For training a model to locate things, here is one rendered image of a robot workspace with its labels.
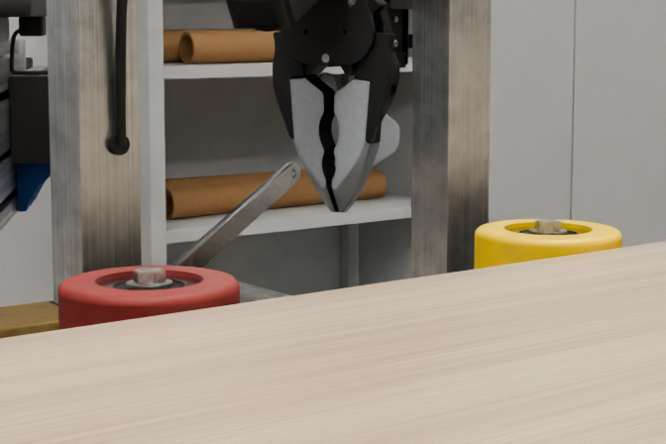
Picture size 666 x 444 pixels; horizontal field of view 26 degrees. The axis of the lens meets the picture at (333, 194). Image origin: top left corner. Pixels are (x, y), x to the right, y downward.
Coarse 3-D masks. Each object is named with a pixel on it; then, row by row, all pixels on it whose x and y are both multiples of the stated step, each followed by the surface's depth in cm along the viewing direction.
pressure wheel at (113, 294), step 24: (72, 288) 62; (96, 288) 62; (120, 288) 64; (144, 288) 63; (168, 288) 64; (192, 288) 62; (216, 288) 62; (72, 312) 61; (96, 312) 61; (120, 312) 60; (144, 312) 60; (168, 312) 60
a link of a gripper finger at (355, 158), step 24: (336, 96) 94; (360, 96) 93; (360, 120) 93; (384, 120) 97; (336, 144) 95; (360, 144) 94; (384, 144) 97; (336, 168) 95; (360, 168) 94; (336, 192) 95; (360, 192) 96
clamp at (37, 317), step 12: (0, 312) 75; (12, 312) 75; (24, 312) 75; (36, 312) 75; (48, 312) 75; (0, 324) 72; (12, 324) 72; (24, 324) 72; (36, 324) 72; (48, 324) 72; (0, 336) 71; (12, 336) 71
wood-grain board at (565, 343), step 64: (576, 256) 74; (640, 256) 74; (128, 320) 59; (192, 320) 59; (256, 320) 59; (320, 320) 59; (384, 320) 59; (448, 320) 59; (512, 320) 59; (576, 320) 59; (640, 320) 59; (0, 384) 49; (64, 384) 49; (128, 384) 49; (192, 384) 49; (256, 384) 49; (320, 384) 49; (384, 384) 49; (448, 384) 49; (512, 384) 49; (576, 384) 49; (640, 384) 49
